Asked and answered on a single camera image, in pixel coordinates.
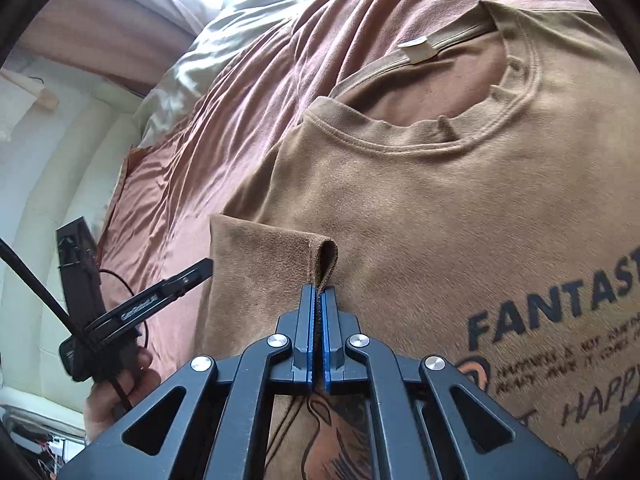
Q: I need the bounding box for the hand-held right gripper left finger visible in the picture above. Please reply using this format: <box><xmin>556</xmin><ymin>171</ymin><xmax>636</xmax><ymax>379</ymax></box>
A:
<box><xmin>59</xmin><ymin>284</ymin><xmax>318</xmax><ymax>480</ymax></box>

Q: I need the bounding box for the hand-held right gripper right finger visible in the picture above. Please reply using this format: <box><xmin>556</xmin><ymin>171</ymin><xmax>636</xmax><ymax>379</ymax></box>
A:
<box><xmin>320</xmin><ymin>287</ymin><xmax>581</xmax><ymax>480</ymax></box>

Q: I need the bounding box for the pinkish brown blanket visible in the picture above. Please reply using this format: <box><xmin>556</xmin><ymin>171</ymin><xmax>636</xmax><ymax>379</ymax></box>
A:
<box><xmin>95</xmin><ymin>0</ymin><xmax>591</xmax><ymax>376</ymax></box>

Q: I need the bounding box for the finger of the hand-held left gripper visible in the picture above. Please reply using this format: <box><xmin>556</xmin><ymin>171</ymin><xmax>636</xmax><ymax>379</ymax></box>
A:
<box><xmin>160</xmin><ymin>258</ymin><xmax>215</xmax><ymax>302</ymax></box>

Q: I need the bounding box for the cream padded headboard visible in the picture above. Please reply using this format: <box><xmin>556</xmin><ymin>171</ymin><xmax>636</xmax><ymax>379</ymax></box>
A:
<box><xmin>0</xmin><ymin>75</ymin><xmax>146</xmax><ymax>411</ymax></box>

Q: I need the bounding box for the pink curtain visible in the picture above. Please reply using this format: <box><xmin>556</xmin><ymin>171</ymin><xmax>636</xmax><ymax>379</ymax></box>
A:
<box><xmin>15</xmin><ymin>0</ymin><xmax>201</xmax><ymax>96</ymax></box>

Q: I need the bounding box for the thin black cable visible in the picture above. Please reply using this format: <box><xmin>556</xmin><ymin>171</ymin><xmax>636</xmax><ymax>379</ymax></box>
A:
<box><xmin>97</xmin><ymin>269</ymin><xmax>149</xmax><ymax>348</ymax></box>

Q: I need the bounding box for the pale wooden hanger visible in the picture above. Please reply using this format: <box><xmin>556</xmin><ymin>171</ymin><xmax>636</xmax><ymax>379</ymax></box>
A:
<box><xmin>0</xmin><ymin>67</ymin><xmax>60</xmax><ymax>112</ymax></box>

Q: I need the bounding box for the person's left hand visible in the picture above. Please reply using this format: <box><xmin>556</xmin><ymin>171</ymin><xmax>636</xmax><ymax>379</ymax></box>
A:
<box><xmin>84</xmin><ymin>349</ymin><xmax>162</xmax><ymax>443</ymax></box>

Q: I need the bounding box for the pale green pillow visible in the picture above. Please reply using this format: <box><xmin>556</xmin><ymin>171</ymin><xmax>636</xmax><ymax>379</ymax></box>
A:
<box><xmin>132</xmin><ymin>0</ymin><xmax>381</xmax><ymax>148</ymax></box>

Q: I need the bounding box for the brown printed t-shirt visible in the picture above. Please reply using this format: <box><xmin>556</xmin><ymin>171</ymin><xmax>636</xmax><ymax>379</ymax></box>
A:
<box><xmin>197</xmin><ymin>0</ymin><xmax>640</xmax><ymax>480</ymax></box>

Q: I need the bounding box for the black ribbed cable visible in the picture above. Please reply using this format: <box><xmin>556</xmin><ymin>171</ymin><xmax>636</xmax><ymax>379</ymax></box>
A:
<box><xmin>0</xmin><ymin>238</ymin><xmax>133</xmax><ymax>413</ymax></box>

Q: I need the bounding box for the bedside clutter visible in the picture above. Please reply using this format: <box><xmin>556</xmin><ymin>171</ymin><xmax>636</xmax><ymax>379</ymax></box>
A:
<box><xmin>0</xmin><ymin>400</ymin><xmax>87</xmax><ymax>480</ymax></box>

